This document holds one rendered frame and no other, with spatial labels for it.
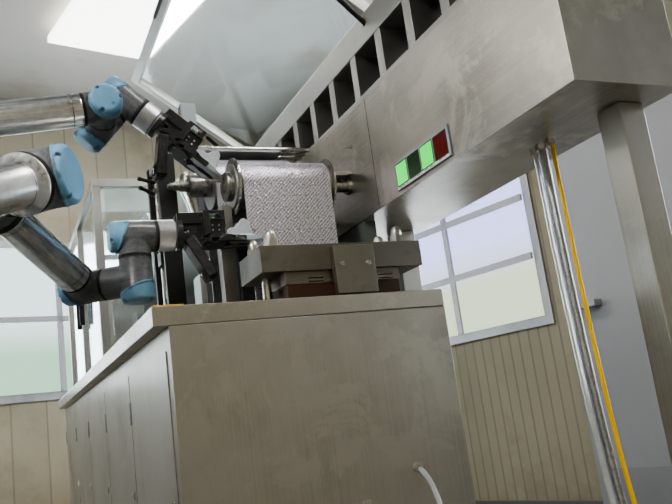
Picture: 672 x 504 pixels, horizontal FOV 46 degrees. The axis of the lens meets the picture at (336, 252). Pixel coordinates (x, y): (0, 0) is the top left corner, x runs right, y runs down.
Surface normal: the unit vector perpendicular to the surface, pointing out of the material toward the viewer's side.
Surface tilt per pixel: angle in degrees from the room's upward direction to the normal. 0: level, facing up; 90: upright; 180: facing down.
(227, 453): 90
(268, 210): 90
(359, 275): 90
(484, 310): 90
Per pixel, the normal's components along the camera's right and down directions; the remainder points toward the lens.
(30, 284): 0.59, -0.25
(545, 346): -0.80, -0.02
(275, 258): 0.39, -0.24
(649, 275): -0.91, 0.04
